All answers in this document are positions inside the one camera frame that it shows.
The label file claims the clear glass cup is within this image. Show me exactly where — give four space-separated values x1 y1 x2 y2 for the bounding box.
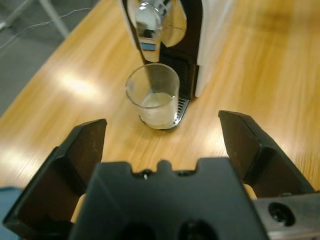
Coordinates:
124 62 181 131

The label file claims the white capsule coffee machine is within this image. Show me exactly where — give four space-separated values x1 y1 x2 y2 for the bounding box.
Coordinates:
119 0 237 101

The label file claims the white floor cable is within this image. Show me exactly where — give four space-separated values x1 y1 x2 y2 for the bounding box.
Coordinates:
0 7 92 51

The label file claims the grey metal table leg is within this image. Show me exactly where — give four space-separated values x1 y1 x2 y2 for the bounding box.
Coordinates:
37 0 70 39
0 0 31 28

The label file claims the teal rectangular tray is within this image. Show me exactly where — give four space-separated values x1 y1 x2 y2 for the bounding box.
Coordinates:
0 185 27 223

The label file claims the chrome drip tray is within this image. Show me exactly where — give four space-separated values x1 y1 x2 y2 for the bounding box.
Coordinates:
139 96 191 132

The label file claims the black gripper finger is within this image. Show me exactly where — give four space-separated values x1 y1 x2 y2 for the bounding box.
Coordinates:
2 118 108 237
217 109 316 200

